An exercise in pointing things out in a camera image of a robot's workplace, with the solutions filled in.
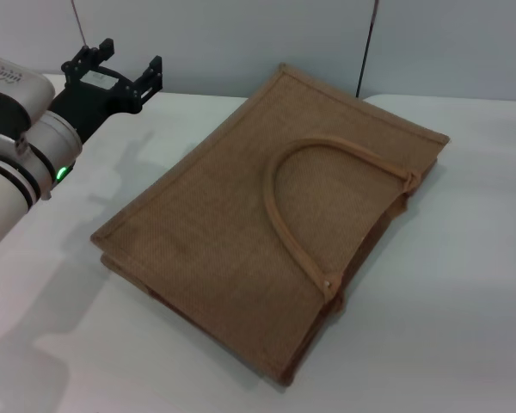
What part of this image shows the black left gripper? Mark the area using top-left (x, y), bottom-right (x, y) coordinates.
top-left (51, 38), bottom-right (163, 145)

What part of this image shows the brown woven handbag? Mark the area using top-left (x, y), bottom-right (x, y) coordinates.
top-left (89, 61), bottom-right (452, 389)

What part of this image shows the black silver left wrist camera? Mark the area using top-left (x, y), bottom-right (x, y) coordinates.
top-left (0, 51), bottom-right (57, 144)

